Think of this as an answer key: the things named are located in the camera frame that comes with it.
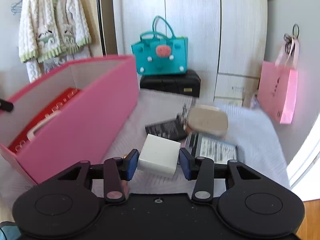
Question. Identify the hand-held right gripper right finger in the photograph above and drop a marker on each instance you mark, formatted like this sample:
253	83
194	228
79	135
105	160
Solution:
185	165

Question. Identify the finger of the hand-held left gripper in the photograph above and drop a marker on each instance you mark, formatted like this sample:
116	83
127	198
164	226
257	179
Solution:
6	105

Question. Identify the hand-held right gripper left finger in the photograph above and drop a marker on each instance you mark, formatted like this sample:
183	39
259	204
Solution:
132	165

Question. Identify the white charger cube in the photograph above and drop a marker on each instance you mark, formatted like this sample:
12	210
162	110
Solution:
160	155

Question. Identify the white pocket wifi router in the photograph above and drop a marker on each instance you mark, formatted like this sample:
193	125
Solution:
29	133

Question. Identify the pink cardboard box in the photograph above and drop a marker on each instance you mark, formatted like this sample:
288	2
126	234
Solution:
75	135

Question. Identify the blue grey phone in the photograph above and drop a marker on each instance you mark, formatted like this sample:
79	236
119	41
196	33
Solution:
212	150

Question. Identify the black battery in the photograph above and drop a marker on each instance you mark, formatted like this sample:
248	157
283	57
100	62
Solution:
165	130

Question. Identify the white fuzzy pajama pants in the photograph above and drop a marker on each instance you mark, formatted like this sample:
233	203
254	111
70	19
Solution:
33	70

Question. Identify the metal key bunch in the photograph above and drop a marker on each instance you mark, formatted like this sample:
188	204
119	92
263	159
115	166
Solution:
183	116

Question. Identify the beige rounded square case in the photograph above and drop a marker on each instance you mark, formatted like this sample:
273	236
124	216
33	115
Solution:
207	121

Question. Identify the black suitcase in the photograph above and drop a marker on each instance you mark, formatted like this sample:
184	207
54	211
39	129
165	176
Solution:
170	85

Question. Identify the white plastic bag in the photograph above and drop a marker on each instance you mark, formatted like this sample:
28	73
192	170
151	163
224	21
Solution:
253	102

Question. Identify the white fuzzy pajama jacket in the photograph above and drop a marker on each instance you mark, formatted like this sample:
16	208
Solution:
37	17

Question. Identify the teal felt handbag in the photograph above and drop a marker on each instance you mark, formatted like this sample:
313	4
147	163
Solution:
160	60

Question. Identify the pink shopping bag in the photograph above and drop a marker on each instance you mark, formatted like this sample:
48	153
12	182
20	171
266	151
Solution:
277	92

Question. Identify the white door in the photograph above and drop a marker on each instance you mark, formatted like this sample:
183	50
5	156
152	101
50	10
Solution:
305	170

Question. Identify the beige wooden board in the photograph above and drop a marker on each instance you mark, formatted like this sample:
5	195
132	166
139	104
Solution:
87	10

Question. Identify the black metal clothes rack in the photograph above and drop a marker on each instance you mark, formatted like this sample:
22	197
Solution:
102	17

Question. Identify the light wooden wardrobe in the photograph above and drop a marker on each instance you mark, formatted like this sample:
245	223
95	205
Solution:
195	17

